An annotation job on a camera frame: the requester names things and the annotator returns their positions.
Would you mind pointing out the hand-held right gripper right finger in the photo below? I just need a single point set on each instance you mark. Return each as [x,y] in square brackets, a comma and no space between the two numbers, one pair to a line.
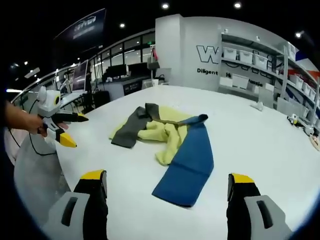
[243,200]

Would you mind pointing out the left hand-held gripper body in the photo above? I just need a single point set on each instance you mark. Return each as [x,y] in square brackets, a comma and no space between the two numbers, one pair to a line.
[48,101]

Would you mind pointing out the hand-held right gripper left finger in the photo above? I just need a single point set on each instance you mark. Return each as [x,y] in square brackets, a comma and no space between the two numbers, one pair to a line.
[93,200]

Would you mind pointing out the yellow grey blue garment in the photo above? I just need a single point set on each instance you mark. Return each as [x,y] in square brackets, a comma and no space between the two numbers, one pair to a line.
[175,140]

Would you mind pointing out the person's left hand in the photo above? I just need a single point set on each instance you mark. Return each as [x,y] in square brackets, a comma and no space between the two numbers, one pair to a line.
[30,121]

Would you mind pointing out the tilted standing monitor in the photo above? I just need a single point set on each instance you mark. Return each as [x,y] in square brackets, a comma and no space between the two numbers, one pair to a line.
[80,75]

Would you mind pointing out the black desk monitor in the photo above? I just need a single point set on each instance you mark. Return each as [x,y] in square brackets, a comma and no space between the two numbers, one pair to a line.
[117,71]
[137,68]

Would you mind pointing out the black reception counter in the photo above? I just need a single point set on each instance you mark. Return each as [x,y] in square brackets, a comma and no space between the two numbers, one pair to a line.
[136,85]

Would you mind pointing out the dark hanging screen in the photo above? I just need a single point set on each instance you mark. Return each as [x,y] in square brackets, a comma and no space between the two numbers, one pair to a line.
[81,30]

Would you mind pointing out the white paper cup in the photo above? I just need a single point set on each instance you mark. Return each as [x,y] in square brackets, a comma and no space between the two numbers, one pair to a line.
[155,82]

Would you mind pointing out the spare hand-held gripper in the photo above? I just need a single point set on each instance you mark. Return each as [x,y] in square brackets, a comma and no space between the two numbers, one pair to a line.
[298,122]

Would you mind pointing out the small white table device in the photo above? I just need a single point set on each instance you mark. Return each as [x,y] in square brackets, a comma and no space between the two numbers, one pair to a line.
[257,105]

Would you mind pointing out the red hanging cloth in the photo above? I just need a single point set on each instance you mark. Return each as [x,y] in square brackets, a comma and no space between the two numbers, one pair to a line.
[155,53]

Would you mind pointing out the round ceiling light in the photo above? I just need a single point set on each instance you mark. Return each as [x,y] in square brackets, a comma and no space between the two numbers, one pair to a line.
[298,34]
[165,5]
[122,25]
[237,5]

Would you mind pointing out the grey metal shelf rack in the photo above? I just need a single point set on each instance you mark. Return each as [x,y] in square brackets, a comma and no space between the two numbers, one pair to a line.
[282,75]

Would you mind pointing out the row of white storage bins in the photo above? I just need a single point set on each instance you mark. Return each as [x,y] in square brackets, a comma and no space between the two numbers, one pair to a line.
[252,60]

